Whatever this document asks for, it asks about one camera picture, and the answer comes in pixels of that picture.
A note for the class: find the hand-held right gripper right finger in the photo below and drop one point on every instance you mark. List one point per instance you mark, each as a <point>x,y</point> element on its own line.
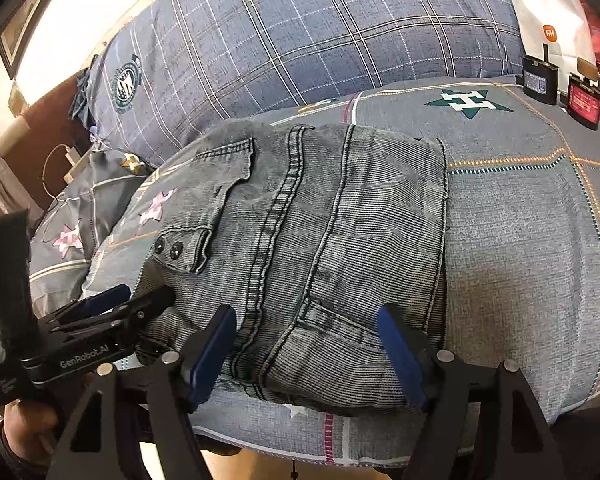
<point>402,360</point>

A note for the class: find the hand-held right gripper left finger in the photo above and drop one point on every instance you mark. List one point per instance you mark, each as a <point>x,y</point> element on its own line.
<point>212,355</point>

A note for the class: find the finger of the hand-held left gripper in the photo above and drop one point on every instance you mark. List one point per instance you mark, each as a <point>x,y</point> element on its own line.
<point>150,305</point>
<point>105,297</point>

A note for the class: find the grey denim pants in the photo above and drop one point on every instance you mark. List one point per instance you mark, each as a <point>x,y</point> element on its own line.
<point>330,240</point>

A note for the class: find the person's left hand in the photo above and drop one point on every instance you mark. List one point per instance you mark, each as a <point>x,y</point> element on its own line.
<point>27,427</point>

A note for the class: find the grey star-print pillow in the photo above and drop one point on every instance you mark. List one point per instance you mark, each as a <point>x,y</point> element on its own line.
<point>95,195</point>

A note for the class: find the white box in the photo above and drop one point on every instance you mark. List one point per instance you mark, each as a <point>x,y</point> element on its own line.
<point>75,175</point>

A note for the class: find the white charger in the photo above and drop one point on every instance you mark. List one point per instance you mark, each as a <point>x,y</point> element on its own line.
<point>71,156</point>

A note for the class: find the white cloth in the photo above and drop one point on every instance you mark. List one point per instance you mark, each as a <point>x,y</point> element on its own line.
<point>0,185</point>

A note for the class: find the grey star-print bed sheet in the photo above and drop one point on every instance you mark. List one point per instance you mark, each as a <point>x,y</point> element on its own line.
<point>520,240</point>

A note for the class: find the brown wooden nightstand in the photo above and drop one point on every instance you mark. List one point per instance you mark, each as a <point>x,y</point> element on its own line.
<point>45,130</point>

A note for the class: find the dark blue denim cloth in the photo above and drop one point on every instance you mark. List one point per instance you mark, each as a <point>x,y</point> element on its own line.
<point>82,97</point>

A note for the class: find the blue plaid pillow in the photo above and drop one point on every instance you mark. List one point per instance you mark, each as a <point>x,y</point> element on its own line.
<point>280,35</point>

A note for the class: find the black box with blue label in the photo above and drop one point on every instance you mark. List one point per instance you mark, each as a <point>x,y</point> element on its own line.
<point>537,82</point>

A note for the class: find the black box with red label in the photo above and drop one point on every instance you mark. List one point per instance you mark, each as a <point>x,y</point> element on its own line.
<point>582,105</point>

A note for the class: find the white paper bag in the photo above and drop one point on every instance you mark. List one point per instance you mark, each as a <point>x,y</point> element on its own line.
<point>545,10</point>

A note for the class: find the framed wall picture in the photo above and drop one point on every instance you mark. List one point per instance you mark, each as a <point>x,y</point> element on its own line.
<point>10,55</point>

